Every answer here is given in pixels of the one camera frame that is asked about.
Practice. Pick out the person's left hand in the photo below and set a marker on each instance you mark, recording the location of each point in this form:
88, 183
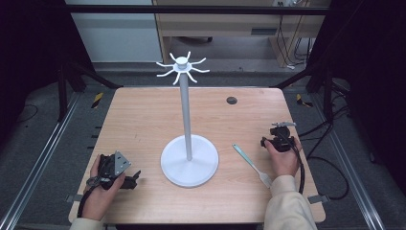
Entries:
100, 199

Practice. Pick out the yellow black striped tape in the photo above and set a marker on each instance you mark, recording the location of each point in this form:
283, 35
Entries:
97, 100
301, 100

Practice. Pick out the dark round table grommet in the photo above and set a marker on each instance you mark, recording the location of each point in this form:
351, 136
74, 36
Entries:
231, 100

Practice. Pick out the white cabinet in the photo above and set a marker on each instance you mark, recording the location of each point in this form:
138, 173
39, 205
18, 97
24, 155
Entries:
118, 35

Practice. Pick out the black frame crossbar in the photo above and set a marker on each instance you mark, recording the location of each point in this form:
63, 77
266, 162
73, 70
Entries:
191, 9

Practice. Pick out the silver floor rail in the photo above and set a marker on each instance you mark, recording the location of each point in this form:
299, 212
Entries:
41, 159
348, 166

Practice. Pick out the black frame strut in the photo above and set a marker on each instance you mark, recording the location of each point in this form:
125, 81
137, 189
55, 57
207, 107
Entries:
316, 80
79, 80

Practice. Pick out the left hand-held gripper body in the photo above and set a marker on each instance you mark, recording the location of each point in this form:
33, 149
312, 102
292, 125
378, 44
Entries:
109, 166

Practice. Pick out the white hook stand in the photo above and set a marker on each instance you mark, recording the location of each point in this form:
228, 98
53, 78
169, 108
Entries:
186, 127

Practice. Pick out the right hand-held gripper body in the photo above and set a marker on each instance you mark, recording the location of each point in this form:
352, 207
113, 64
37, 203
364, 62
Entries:
281, 140

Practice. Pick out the light wooden desk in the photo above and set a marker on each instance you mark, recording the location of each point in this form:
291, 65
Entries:
223, 24

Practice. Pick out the person's right hand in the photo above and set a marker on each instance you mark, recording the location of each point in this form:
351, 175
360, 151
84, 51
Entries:
283, 161

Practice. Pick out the grey table edge bracket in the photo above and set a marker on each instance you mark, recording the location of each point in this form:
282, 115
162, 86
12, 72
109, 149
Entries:
74, 198
318, 199

